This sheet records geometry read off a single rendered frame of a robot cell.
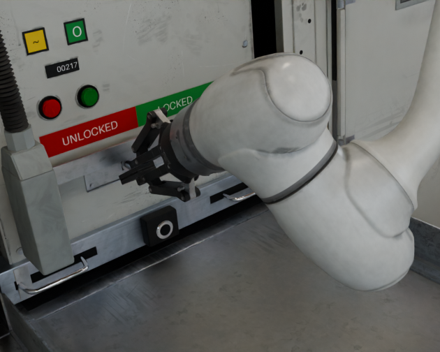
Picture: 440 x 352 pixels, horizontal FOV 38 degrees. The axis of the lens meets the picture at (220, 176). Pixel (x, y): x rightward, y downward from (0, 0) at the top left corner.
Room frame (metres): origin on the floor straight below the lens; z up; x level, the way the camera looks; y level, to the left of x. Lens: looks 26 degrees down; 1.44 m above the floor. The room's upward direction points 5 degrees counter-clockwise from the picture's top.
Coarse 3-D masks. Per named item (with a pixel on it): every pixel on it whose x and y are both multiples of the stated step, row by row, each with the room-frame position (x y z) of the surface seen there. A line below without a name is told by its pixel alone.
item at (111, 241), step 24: (216, 192) 1.02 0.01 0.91; (240, 192) 1.05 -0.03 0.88; (192, 216) 0.99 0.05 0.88; (72, 240) 0.87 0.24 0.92; (96, 240) 0.88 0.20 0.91; (120, 240) 0.90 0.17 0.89; (0, 264) 0.82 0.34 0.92; (24, 264) 0.81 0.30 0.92; (72, 264) 0.85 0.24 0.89; (96, 264) 0.88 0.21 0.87; (0, 288) 0.79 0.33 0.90
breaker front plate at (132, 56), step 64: (0, 0) 0.86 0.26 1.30; (64, 0) 0.91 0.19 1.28; (128, 0) 0.96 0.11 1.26; (192, 0) 1.03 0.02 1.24; (128, 64) 0.95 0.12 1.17; (192, 64) 1.02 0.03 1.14; (0, 128) 0.83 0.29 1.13; (64, 128) 0.88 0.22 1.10; (0, 192) 0.82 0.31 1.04; (64, 192) 0.87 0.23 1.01; (128, 192) 0.93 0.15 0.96
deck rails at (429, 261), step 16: (416, 224) 0.85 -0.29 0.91; (416, 240) 0.85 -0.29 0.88; (432, 240) 0.82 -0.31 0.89; (416, 256) 0.84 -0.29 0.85; (432, 256) 0.82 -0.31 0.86; (416, 272) 0.81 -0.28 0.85; (432, 272) 0.80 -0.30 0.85; (16, 320) 0.72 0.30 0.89; (16, 336) 0.74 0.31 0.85; (32, 336) 0.67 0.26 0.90; (48, 336) 0.73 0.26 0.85
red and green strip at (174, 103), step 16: (176, 96) 1.00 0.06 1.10; (192, 96) 1.02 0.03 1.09; (128, 112) 0.95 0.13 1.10; (144, 112) 0.96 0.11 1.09; (176, 112) 1.00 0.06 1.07; (80, 128) 0.90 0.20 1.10; (96, 128) 0.91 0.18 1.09; (112, 128) 0.93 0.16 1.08; (128, 128) 0.94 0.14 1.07; (48, 144) 0.87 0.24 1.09; (64, 144) 0.88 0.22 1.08; (80, 144) 0.90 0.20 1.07
